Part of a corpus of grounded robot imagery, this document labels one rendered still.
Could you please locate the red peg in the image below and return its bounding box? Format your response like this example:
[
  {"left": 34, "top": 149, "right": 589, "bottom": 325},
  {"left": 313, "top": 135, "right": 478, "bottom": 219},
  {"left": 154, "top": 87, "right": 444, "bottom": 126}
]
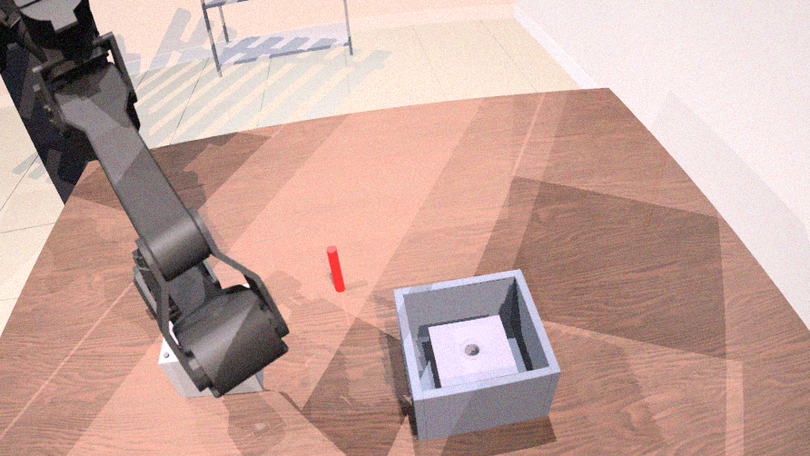
[{"left": 327, "top": 246, "right": 345, "bottom": 292}]

